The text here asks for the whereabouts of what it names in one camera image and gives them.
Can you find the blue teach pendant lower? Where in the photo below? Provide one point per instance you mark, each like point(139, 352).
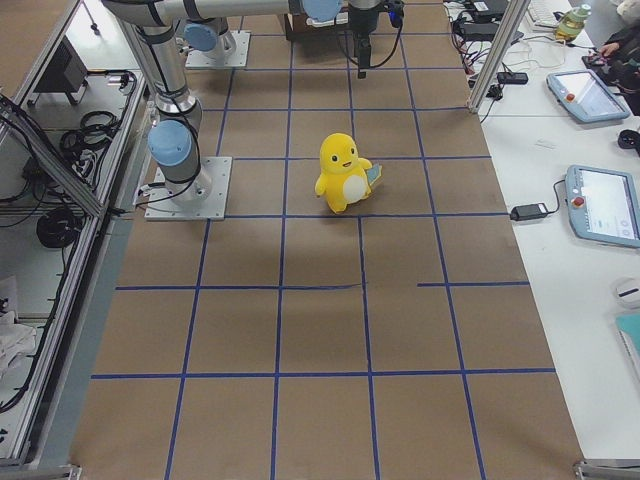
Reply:
point(602, 205)

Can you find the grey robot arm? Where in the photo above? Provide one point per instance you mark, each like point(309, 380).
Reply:
point(154, 44)

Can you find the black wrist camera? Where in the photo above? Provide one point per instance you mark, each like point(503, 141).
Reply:
point(395, 10)

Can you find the yellow plush duck toy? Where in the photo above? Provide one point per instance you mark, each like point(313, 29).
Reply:
point(345, 177)

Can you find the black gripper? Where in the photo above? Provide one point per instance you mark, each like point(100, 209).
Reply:
point(361, 21)

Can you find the aluminium side rack frame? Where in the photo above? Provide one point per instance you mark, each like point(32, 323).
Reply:
point(65, 125)

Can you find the black power adapter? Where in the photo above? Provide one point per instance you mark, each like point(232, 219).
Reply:
point(527, 212)

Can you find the blue teach pendant upper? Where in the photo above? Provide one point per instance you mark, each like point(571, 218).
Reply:
point(586, 97)

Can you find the blue teach pendant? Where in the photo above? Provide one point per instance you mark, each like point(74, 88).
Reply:
point(586, 97)
point(602, 205)

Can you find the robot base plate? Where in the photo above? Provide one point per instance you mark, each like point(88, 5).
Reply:
point(206, 197)
point(210, 51)

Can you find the white crumpled cloth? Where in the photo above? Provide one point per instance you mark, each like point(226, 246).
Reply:
point(17, 340)

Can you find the aluminium frame post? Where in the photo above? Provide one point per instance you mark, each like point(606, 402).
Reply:
point(511, 20)

